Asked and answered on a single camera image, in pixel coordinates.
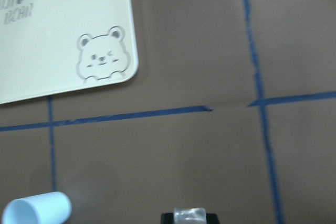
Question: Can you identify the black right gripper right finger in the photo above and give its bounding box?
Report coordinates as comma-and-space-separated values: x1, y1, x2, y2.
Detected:
206, 213, 220, 224

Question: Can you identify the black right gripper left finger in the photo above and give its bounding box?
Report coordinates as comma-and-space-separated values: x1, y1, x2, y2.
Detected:
160, 212, 174, 224

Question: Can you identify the light blue plastic cup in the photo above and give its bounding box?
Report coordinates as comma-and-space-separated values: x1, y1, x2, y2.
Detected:
2, 191, 72, 223

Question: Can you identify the cream bear serving tray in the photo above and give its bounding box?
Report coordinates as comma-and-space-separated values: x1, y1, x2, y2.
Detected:
1, 0, 139, 104

